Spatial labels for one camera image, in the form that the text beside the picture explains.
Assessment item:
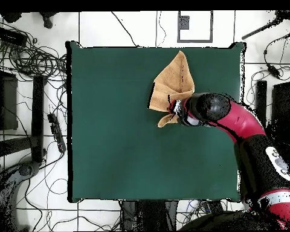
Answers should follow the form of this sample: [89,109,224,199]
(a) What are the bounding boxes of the black cable tangle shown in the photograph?
[0,19,68,83]

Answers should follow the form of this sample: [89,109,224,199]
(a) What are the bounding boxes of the black power adapter box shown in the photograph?
[0,26,28,47]

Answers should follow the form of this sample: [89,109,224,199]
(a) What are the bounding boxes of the grey rectangular frame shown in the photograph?
[176,10,214,44]

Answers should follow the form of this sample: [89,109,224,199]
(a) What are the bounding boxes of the black office chair base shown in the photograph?
[0,11,59,30]

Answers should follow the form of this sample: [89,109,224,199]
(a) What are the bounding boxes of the dark grey round-headed stand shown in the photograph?
[0,161,41,230]

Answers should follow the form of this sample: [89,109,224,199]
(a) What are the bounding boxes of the black stand frame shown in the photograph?
[120,199,179,231]

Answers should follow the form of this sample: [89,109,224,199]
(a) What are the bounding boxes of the dark green table cloth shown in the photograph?
[65,40,246,203]

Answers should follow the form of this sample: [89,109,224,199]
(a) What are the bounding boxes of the black flat panel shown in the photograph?
[270,81,290,150]
[0,69,19,131]

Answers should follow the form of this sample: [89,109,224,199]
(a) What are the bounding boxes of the black tripod leg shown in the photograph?
[241,10,290,40]

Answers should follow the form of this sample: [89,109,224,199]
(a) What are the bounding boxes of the dark grey square box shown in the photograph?
[179,15,191,30]

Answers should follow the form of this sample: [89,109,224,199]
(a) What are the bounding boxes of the small black cable adapter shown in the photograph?
[266,63,281,79]

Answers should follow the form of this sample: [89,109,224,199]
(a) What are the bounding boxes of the black rectangular box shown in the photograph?
[207,200,225,214]

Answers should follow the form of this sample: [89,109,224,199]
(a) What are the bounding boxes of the orange-tan terry towel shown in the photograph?
[147,50,196,128]

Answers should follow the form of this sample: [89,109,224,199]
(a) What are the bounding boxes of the black power strip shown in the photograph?
[47,112,66,153]

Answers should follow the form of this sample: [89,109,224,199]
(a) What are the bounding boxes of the black stand beam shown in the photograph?
[30,75,45,163]
[255,80,268,126]

